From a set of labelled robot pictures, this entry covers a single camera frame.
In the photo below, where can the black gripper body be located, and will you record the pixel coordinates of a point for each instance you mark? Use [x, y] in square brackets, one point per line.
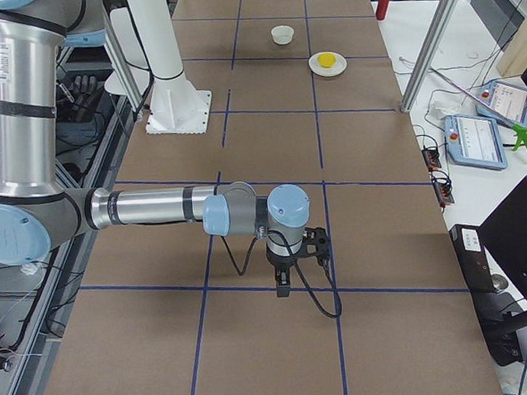
[281, 263]

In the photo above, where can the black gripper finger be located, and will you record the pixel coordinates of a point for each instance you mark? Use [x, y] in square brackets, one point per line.
[285, 284]
[279, 285]

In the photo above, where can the yellow lemon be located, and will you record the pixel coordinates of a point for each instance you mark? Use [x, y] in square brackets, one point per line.
[326, 59]

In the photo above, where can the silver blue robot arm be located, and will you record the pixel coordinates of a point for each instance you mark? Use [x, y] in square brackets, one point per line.
[37, 214]

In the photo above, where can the white plate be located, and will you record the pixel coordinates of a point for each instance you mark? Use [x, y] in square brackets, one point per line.
[333, 71]

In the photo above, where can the white bowl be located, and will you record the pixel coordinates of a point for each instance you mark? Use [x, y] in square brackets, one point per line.
[282, 35]

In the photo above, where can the near orange black connector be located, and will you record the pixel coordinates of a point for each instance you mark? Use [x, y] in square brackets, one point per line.
[443, 186]

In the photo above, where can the orange black connector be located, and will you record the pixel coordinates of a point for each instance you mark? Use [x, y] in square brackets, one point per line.
[430, 153]
[443, 186]

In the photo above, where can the far orange black connector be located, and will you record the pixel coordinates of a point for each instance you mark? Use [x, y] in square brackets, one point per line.
[430, 153]

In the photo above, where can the black computer box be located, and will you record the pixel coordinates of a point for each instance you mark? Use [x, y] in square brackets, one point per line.
[503, 322]

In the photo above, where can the near blue teach pendant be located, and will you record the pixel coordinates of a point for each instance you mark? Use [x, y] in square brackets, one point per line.
[475, 141]

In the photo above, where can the blue teach pendant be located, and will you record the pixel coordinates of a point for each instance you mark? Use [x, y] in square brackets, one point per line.
[508, 99]
[475, 141]

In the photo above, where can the black laptop monitor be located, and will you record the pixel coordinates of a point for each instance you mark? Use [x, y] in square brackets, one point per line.
[504, 234]

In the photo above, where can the far blue teach pendant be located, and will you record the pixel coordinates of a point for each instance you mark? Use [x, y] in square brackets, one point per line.
[508, 99]

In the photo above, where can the wooden board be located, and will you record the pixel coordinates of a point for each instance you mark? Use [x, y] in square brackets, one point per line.
[514, 60]

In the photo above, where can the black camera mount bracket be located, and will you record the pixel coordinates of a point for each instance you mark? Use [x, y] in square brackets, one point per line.
[316, 243]

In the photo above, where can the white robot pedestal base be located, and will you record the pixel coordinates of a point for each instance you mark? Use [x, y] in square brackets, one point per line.
[175, 106]

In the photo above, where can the green handled grabber tool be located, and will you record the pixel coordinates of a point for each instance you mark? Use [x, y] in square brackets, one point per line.
[520, 131]

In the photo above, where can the aluminium frame post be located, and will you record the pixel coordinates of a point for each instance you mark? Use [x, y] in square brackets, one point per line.
[430, 45]

